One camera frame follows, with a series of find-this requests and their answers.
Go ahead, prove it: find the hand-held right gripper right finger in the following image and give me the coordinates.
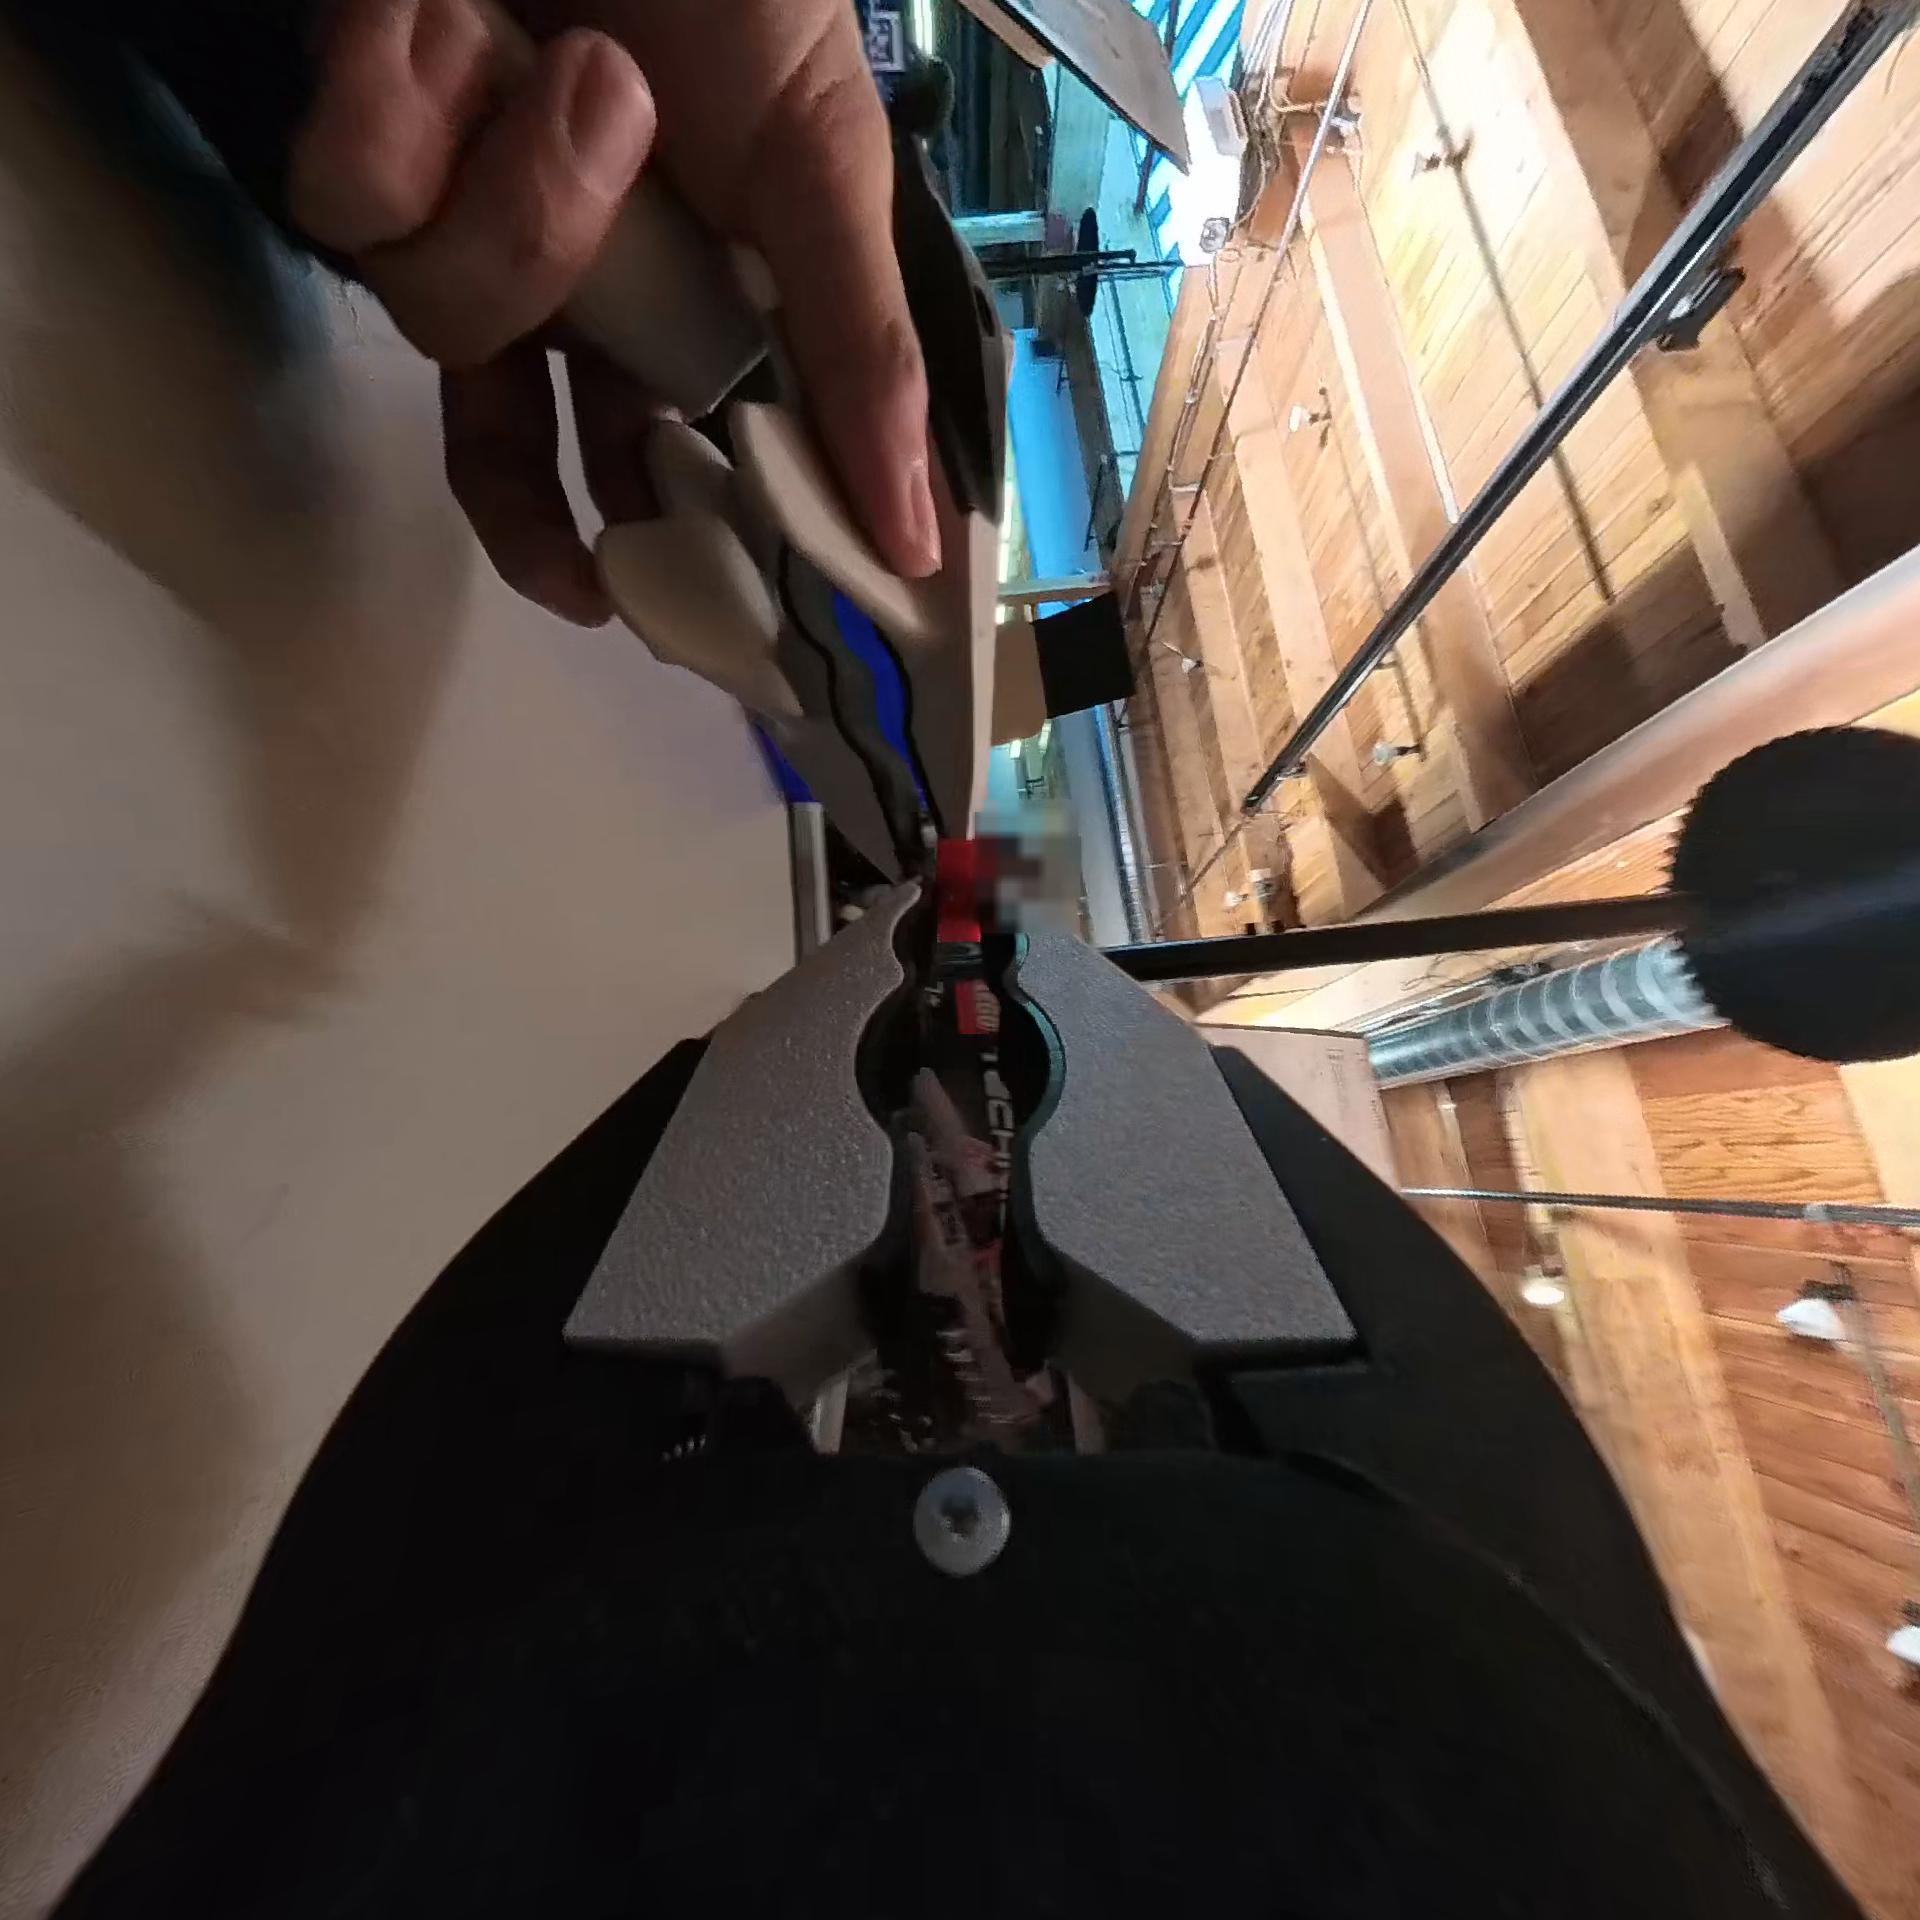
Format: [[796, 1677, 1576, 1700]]
[[1004, 927, 1363, 1350]]

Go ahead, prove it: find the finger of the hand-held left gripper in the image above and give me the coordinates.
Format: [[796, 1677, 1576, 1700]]
[[896, 503, 1004, 847], [771, 576, 921, 886]]

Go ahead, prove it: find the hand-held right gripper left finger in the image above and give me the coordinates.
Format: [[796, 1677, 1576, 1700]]
[[561, 883, 921, 1350]]

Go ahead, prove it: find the black lego set box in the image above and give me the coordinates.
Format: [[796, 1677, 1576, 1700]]
[[881, 960, 1061, 1454]]

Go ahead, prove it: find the person's left hand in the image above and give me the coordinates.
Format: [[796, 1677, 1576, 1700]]
[[283, 0, 950, 631]]

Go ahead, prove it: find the black stand pole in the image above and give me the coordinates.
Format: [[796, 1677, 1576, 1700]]
[[1103, 890, 1697, 984]]

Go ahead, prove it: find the black round knob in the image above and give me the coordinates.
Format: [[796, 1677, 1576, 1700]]
[[1669, 726, 1920, 1064]]

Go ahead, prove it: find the silver air duct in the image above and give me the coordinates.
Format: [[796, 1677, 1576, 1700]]
[[1363, 936, 1731, 1091]]

